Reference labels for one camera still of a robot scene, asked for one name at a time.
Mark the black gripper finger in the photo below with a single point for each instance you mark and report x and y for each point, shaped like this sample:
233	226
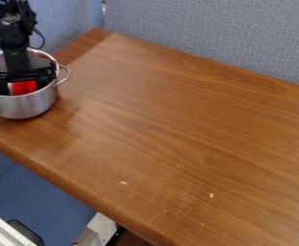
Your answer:
4	89
43	82

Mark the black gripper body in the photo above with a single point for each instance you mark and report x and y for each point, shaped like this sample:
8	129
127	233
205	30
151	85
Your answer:
39	65

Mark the red plastic block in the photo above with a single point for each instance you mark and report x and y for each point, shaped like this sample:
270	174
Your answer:
26	87

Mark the metal pot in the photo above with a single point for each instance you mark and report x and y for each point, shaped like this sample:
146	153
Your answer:
32	104

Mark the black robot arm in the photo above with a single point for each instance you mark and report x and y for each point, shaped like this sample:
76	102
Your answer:
18	26

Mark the white appliance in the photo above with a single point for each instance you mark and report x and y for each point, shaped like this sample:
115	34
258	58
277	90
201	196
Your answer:
11	237

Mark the white table leg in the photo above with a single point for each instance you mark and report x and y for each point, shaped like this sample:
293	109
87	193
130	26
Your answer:
98	232

